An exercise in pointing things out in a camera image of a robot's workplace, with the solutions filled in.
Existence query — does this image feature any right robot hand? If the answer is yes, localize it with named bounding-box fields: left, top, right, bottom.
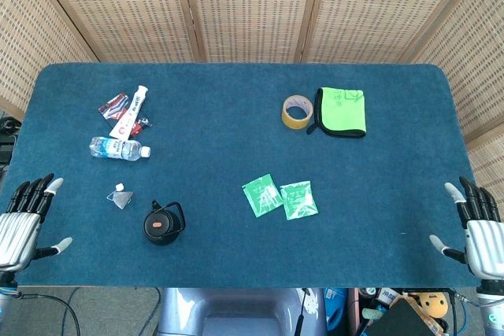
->
left=429, top=176, right=504, bottom=281

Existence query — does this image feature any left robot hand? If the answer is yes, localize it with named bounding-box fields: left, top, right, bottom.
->
left=0, top=173, right=73, bottom=273

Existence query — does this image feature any black teapot lid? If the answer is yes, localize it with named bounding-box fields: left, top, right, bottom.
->
left=144, top=212, right=172, bottom=240

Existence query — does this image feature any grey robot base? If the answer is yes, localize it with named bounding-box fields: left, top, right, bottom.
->
left=157, top=287, right=328, bottom=336

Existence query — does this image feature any black teapot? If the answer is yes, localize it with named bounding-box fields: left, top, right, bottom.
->
left=143, top=200, right=187, bottom=246

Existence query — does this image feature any yellow plush toy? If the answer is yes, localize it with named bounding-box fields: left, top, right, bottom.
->
left=417, top=292, right=450, bottom=319

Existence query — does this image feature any pyramid tea bag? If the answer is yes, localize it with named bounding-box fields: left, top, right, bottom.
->
left=106, top=183, right=134, bottom=210

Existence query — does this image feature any black box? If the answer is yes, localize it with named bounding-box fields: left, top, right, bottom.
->
left=365, top=298, right=438, bottom=336

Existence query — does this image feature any clear plastic water bottle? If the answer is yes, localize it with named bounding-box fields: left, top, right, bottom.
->
left=89, top=136, right=152, bottom=162

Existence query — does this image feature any red white snack packet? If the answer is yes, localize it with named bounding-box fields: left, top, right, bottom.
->
left=98, top=92, right=131, bottom=121

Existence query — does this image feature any white toothpaste tube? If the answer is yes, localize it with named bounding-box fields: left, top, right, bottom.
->
left=109, top=85, right=150, bottom=141

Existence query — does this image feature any small red black packet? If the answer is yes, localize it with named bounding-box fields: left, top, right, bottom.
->
left=128, top=115, right=153, bottom=137

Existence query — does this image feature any blue printed bag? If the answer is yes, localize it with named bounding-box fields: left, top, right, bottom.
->
left=323, top=287, right=350, bottom=333

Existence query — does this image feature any green microfiber cloth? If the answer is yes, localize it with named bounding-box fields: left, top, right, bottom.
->
left=306, top=87, right=367, bottom=139

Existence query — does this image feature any green sachet with white print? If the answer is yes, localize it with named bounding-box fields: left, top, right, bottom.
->
left=279, top=180, right=319, bottom=221
left=241, top=173, right=284, bottom=219

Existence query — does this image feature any yellow packing tape roll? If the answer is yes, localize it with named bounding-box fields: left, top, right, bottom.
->
left=280, top=94, right=315, bottom=131

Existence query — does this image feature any blue table mat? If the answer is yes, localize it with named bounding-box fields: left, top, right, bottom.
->
left=9, top=62, right=484, bottom=289

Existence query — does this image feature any woven folding screen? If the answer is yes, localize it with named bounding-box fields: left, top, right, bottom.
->
left=0, top=0, right=504, bottom=203

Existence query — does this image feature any black cable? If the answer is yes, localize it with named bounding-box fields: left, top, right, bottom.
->
left=15, top=287, right=162, bottom=336

